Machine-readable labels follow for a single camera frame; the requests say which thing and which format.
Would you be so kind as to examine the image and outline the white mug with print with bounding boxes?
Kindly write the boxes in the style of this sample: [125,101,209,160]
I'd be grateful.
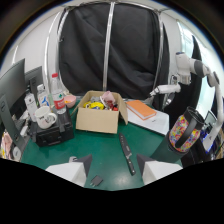
[34,105,58,130]

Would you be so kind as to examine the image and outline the small dark flat piece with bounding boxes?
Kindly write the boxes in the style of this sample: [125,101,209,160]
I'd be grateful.
[89,175,104,187]

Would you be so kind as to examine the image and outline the black kitchen knife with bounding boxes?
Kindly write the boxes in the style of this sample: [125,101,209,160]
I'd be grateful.
[118,132,137,176]

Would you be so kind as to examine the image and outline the black box case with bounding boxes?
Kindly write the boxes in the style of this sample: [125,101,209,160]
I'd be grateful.
[29,105,75,148]

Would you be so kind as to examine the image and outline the white paper sheets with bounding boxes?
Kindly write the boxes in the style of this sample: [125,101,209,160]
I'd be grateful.
[126,105,171,136]

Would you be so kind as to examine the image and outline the open cardboard box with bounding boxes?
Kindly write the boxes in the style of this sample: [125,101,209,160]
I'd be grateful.
[71,90,129,135]

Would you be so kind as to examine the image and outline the orange book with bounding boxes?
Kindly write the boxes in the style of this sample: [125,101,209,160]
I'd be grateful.
[125,99,158,121]

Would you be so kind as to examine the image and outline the yellow toy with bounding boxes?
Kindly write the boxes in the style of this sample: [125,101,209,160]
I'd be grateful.
[83,101,105,111]

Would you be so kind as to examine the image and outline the pink bowl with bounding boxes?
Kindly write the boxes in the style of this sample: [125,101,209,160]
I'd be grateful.
[64,94,77,109]

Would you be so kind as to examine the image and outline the water bottle red label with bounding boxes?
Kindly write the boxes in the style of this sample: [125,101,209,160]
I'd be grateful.
[50,72,67,115]

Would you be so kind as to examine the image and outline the white bottle with label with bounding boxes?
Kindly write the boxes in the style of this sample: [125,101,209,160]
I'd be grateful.
[24,92,39,123]

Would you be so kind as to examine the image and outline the clear bottle blue label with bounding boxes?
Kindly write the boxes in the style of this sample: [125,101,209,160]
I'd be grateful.
[36,83,50,108]

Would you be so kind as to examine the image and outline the pink cloth item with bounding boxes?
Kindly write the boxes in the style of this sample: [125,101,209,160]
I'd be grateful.
[100,90,116,108]

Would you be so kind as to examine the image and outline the large black monitor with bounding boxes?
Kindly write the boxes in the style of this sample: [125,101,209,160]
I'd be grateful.
[0,58,27,155]

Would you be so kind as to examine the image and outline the small black monitor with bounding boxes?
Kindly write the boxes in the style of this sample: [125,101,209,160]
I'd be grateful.
[24,65,44,101]

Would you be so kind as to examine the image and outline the black curtain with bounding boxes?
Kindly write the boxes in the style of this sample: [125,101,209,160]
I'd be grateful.
[58,3,170,100]

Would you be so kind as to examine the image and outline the metal frame pole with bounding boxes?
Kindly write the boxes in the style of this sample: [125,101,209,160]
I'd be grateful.
[102,1,116,92]

